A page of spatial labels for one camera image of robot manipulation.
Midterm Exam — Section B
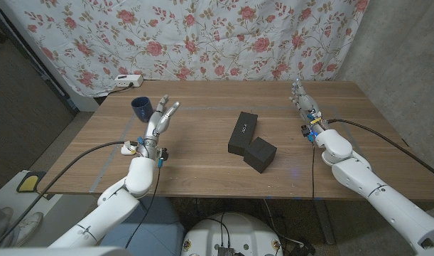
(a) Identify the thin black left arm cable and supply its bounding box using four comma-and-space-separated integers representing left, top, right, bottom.
124, 166, 162, 250

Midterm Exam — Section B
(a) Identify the black cube box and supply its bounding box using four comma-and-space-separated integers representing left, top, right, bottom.
243, 137, 278, 174

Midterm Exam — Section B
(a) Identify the grey metal table leg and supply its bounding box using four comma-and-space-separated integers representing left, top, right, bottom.
314, 198, 337, 246

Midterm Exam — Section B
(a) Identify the black plug adapter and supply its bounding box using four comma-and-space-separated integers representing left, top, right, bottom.
290, 241, 317, 256

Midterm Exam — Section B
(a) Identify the dark blue mug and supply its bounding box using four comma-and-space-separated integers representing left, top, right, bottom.
131, 96, 156, 124

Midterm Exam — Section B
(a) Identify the white sneaker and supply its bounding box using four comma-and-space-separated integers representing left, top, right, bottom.
0, 206, 14, 222
12, 212, 44, 247

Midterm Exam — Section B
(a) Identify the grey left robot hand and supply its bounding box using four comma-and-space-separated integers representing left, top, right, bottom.
141, 94, 181, 160

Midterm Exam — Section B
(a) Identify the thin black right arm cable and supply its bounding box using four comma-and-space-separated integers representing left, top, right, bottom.
310, 141, 317, 201

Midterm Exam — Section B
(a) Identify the yellow black foot pedal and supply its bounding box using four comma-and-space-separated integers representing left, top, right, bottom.
16, 171, 47, 193

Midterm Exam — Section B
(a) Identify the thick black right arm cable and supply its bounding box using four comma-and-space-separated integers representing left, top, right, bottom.
326, 118, 434, 182

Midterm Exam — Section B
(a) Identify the floral backdrop cloth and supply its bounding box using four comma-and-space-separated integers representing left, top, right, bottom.
5, 0, 370, 99

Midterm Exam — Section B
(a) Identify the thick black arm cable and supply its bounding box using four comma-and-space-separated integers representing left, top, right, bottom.
326, 118, 434, 182
0, 140, 141, 247

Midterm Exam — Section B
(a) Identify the white power strip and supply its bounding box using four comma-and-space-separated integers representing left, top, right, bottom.
114, 74, 144, 88

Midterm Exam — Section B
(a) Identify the white airpods case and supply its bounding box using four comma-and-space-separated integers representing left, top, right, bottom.
120, 141, 137, 156

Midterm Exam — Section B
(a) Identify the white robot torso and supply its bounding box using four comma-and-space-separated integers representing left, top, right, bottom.
180, 212, 284, 256

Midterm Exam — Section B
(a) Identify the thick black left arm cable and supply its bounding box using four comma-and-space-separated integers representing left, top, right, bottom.
0, 140, 141, 247

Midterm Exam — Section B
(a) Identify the long black box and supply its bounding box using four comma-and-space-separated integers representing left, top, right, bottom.
227, 111, 259, 156

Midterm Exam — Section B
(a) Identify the black power strip cord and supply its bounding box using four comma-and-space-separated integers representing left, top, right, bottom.
108, 83, 134, 95

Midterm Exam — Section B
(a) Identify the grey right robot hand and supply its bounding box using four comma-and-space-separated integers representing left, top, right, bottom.
290, 78, 327, 135

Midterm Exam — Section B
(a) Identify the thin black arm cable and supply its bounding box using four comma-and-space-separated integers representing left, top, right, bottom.
310, 141, 317, 201
124, 166, 162, 250

